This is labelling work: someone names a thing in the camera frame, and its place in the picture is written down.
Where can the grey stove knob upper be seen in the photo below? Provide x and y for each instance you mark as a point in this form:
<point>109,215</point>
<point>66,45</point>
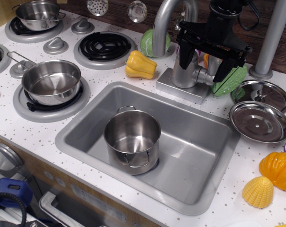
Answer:
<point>82,27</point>

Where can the steel pot in sink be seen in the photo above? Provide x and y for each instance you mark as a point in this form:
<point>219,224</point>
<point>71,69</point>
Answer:
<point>132,139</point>

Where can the steel saucepan with handle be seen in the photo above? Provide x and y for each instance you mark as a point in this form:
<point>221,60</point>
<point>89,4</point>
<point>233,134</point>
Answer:
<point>50,83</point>

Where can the grey stove knob left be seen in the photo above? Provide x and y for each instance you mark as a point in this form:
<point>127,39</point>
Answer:
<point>17,70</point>

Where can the grey stove knob middle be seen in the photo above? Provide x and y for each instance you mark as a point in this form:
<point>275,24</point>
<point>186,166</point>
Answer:
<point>55,46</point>

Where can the hanging steel ladle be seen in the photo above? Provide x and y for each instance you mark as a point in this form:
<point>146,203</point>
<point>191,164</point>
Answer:
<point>137,11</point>

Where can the grey faucet lever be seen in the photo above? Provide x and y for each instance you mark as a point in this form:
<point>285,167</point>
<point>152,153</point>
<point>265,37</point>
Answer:
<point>206,76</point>

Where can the grey toy sink basin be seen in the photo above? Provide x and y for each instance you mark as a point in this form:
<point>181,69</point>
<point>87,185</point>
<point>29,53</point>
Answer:
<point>171,152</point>

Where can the orange toy pumpkin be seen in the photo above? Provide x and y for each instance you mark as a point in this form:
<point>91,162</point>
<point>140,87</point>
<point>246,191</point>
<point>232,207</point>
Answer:
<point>273,167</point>

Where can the steel two-handled bowl pot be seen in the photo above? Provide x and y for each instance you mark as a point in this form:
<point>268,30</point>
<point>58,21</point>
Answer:
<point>39,15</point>

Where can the steel round plate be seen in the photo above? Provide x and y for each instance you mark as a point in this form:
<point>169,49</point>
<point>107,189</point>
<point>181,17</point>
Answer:
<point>259,122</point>

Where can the grey oven door handle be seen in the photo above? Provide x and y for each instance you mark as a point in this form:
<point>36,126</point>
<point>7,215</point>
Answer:
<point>72,213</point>

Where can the green toy cabbage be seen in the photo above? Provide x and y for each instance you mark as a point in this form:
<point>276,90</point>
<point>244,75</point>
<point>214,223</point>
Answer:
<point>146,43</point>

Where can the blue clamp with black cable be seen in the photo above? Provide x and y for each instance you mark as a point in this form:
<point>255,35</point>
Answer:
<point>15,194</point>

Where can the yellow toy corn piece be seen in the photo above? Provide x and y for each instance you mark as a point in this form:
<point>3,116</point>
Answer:
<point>258,192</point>

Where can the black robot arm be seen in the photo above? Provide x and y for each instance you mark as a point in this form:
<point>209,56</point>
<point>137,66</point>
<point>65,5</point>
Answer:
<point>232,5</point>

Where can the grey stove knob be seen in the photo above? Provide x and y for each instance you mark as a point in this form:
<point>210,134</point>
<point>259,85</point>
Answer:
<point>82,27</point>
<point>17,70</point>
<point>55,46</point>

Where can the steel pot lid with knob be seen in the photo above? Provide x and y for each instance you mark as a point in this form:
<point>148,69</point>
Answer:
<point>260,91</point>

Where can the hanging steel strainer spoon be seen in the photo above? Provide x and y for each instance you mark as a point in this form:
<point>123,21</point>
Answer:
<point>97,7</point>

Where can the burner under back pot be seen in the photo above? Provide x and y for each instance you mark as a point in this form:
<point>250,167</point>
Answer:
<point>17,32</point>

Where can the grey curved toy faucet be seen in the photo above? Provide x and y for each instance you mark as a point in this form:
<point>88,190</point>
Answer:
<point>186,80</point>

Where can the black coil burner back middle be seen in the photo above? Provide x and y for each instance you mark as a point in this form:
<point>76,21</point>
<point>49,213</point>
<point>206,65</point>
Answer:
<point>104,50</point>

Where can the yellow toy bell pepper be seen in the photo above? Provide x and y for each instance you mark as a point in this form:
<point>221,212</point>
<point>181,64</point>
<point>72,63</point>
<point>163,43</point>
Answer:
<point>139,66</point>

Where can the green toy leafy vegetable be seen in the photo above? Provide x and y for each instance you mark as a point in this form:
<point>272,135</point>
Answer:
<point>230,82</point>

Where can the orange toy vegetable behind faucet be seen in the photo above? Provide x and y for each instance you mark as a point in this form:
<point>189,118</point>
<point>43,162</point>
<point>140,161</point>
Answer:
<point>205,60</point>

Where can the grey oven dial knob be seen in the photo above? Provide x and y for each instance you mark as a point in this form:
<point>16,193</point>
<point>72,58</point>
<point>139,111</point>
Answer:
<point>9,159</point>

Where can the burner under saucepan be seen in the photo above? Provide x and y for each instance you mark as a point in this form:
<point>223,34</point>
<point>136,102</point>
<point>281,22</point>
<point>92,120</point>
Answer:
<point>28,110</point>

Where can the grey vertical pole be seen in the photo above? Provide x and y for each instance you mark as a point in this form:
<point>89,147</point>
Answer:
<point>261,70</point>

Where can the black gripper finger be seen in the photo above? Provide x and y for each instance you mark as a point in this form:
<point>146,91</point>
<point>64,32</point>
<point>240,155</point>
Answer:
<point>186,53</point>
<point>228,63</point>

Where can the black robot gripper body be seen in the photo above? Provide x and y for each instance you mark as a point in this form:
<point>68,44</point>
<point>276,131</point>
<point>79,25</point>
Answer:
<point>216,36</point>

